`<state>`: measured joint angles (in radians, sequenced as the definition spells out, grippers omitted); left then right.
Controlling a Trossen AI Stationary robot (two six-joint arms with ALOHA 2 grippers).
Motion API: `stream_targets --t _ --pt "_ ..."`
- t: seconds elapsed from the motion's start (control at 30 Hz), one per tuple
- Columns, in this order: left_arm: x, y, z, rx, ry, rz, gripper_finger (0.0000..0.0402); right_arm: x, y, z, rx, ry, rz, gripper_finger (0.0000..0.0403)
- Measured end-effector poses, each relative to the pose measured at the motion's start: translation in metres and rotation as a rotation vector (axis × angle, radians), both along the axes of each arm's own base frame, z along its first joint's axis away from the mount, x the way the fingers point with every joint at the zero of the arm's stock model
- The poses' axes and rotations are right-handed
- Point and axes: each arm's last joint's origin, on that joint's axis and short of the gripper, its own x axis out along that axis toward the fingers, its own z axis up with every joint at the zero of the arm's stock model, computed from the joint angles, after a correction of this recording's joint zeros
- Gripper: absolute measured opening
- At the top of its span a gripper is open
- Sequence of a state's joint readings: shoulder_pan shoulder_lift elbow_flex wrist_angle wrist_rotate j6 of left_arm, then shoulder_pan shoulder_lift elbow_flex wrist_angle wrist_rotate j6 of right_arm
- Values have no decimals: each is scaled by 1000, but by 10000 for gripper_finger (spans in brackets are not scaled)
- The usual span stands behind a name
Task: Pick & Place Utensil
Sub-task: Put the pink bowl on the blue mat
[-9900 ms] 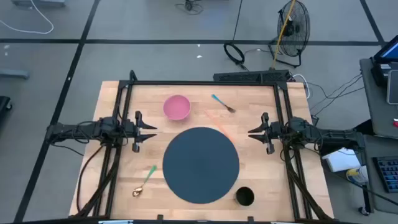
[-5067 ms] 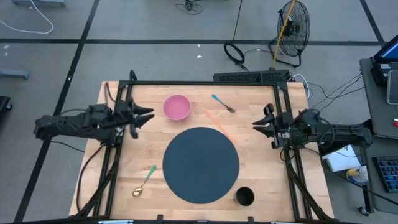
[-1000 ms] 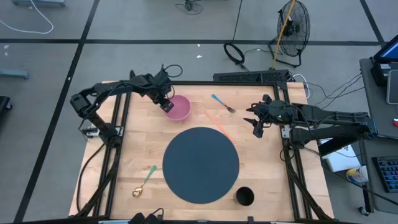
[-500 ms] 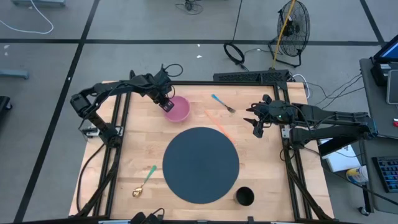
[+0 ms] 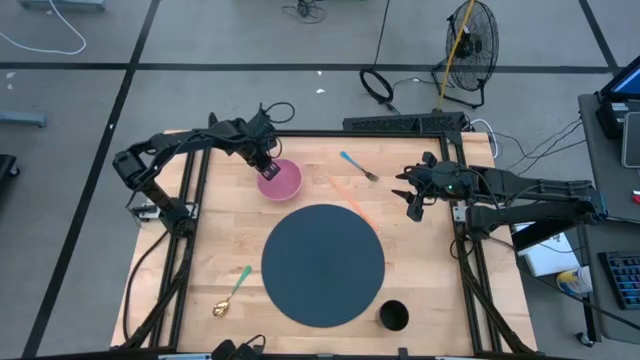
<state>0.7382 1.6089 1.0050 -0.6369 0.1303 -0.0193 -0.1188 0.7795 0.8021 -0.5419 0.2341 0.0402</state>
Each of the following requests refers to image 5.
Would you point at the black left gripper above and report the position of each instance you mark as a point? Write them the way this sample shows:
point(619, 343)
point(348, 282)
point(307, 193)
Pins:
point(257, 150)

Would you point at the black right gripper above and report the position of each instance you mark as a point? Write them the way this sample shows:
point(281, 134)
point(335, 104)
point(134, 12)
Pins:
point(445, 180)

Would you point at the pink plastic bowl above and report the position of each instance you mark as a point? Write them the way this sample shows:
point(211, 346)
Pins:
point(287, 187)

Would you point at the black cup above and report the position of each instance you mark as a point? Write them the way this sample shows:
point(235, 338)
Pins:
point(393, 315)

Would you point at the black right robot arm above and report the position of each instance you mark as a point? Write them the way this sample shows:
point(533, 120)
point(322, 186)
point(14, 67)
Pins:
point(540, 192)

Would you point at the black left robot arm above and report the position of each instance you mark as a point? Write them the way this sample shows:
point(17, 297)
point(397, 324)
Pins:
point(165, 142)

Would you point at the orange straw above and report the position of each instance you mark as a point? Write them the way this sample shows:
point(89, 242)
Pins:
point(350, 200)

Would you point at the black perforated box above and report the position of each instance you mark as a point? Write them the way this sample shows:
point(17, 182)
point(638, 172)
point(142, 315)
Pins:
point(400, 122)

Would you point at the dark round woven placemat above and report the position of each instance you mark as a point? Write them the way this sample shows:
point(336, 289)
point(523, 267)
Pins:
point(322, 265)

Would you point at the black floor fan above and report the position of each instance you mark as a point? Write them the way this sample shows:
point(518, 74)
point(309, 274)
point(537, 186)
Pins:
point(472, 47)

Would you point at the white box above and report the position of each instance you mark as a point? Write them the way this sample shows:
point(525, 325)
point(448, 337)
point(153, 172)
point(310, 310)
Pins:
point(550, 257)

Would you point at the grey side desk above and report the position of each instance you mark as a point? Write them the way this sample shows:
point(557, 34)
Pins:
point(595, 150)

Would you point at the wipes canister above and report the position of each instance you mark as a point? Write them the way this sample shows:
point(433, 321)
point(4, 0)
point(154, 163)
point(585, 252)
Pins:
point(575, 281)

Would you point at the black desk device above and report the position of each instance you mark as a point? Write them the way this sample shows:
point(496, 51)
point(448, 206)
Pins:
point(607, 120)

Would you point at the grey tablet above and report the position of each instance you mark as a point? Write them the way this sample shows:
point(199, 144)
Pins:
point(632, 140)

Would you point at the black keyboard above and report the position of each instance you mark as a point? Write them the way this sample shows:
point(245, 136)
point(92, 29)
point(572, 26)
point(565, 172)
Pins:
point(625, 277)

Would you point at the laptop screen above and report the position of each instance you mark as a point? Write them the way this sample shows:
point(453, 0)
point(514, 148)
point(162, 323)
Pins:
point(627, 82)

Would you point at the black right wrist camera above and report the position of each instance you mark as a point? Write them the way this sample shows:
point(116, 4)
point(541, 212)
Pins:
point(416, 209)

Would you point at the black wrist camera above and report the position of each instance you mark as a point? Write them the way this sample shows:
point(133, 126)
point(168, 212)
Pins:
point(416, 209)
point(262, 127)

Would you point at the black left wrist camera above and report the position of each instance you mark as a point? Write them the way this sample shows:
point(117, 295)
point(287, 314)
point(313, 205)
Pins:
point(262, 127)

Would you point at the white metal mounting bracket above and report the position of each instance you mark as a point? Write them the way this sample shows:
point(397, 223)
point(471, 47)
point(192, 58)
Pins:
point(142, 212)
point(459, 214)

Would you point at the black table-level camera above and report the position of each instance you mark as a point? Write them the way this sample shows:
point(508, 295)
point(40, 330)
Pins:
point(230, 350)

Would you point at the grey flat base plate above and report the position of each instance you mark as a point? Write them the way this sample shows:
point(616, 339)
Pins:
point(22, 119)

